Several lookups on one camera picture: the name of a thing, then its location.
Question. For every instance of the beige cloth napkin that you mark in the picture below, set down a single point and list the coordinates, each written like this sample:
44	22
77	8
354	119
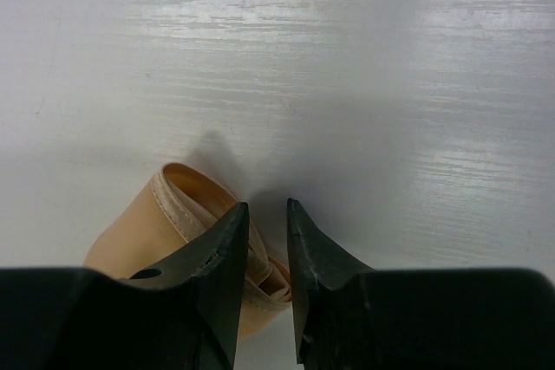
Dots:
177	205

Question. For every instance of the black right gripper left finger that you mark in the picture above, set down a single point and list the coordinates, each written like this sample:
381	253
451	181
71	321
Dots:
179	313

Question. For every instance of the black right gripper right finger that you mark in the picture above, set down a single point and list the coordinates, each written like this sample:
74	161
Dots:
349	316

